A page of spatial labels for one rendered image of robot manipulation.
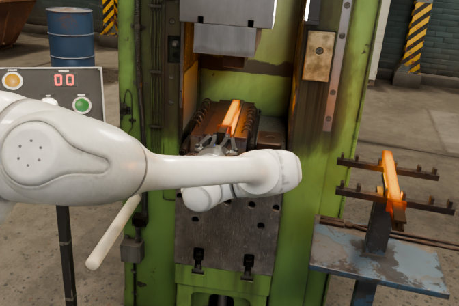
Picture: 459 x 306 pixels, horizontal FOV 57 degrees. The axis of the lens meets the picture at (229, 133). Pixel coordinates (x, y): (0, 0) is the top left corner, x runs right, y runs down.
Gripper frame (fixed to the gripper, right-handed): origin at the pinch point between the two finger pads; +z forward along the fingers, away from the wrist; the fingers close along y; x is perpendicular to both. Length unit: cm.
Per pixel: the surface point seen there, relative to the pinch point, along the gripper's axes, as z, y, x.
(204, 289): 5, -4, -68
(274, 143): 10.7, 17.2, -5.6
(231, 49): 10.3, -0.3, 25.5
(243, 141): 10.1, 6.3, -5.9
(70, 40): 387, -248, -53
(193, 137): 10.0, -11.4, -6.5
